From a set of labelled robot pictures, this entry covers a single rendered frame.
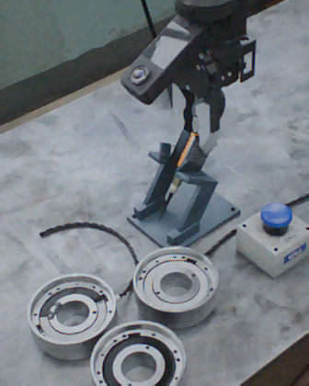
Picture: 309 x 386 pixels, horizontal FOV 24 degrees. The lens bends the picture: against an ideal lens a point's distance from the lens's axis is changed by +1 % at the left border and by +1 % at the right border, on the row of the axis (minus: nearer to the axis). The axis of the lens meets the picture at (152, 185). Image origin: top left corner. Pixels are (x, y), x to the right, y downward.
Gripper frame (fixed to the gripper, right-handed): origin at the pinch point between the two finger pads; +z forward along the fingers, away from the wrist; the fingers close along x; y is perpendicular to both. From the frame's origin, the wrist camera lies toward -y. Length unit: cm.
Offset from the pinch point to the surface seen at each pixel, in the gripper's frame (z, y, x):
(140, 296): 7.7, -18.1, -10.3
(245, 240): 8.9, -1.6, -11.3
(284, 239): 7.4, 1.1, -15.6
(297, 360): 36.9, 5.8, -16.1
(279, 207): 4.4, 2.5, -13.1
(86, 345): 8.6, -26.6, -11.1
